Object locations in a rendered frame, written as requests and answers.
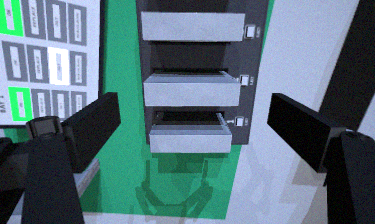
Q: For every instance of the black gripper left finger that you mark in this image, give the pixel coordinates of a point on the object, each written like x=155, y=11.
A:
x=42, y=168

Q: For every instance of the status display screen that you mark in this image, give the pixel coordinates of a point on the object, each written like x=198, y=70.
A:
x=51, y=58

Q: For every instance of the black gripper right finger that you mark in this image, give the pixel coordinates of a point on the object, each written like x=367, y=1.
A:
x=348, y=158

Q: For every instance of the grey hard drive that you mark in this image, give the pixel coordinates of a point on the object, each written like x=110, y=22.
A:
x=82, y=180
x=192, y=27
x=199, y=88
x=190, y=132

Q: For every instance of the green flat mat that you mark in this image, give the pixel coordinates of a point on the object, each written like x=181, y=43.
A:
x=131, y=179

